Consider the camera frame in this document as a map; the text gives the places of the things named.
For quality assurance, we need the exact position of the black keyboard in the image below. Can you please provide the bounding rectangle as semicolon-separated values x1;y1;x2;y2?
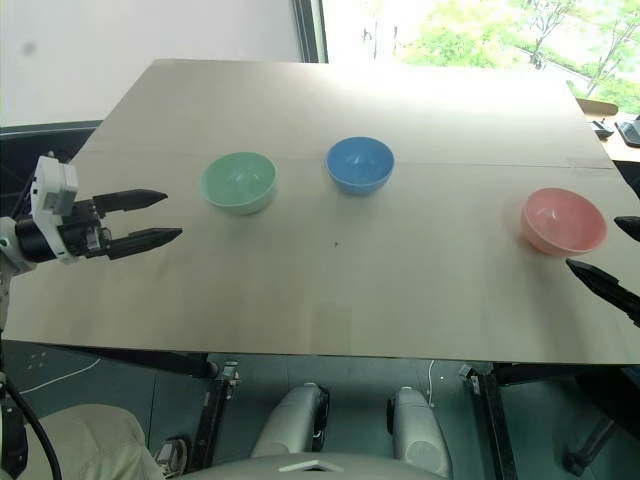
614;113;640;148

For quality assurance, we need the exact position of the silver robot thigh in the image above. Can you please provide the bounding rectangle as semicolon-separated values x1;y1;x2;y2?
385;385;451;479
249;382;331;459

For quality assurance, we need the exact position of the light wooden side desk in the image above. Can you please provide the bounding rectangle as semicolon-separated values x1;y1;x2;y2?
574;97;640;164

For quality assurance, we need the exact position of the white floor cable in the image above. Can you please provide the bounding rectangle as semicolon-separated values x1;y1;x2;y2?
425;358;439;407

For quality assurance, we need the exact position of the blue bowl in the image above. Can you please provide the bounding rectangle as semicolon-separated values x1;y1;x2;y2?
325;135;396;197

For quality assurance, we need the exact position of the black table leg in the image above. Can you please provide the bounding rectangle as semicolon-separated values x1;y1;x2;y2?
458;363;519;480
187;360;241;471

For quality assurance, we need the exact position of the small black desk gadget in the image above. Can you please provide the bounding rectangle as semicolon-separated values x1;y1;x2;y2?
591;117;616;142

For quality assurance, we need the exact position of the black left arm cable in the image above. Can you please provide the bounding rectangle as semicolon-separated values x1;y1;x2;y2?
0;372;65;480

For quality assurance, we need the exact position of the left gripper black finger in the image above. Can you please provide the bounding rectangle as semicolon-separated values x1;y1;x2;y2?
93;188;169;217
105;227;184;261

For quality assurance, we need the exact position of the red bowl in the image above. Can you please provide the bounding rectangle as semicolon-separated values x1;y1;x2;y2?
520;187;608;257

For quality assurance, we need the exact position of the grey sneaker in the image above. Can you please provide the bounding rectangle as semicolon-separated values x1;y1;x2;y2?
152;435;192;479

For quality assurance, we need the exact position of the dark window frame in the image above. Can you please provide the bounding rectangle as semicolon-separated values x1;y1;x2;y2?
292;0;331;65

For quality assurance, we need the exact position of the black table foot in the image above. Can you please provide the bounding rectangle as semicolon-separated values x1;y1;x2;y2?
562;417;617;476

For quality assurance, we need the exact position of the silver robot torso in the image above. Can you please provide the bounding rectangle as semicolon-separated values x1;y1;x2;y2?
179;451;451;480

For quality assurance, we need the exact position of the silver robot right thigh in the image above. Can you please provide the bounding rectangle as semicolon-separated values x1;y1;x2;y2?
385;385;451;479

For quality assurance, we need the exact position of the green bowl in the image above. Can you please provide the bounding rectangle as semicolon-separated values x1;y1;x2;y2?
200;151;278;217

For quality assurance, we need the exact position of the silver robot left thigh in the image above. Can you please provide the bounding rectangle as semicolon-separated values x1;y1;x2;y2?
249;382;331;459

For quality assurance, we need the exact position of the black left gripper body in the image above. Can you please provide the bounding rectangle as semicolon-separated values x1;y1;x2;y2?
57;197;114;261

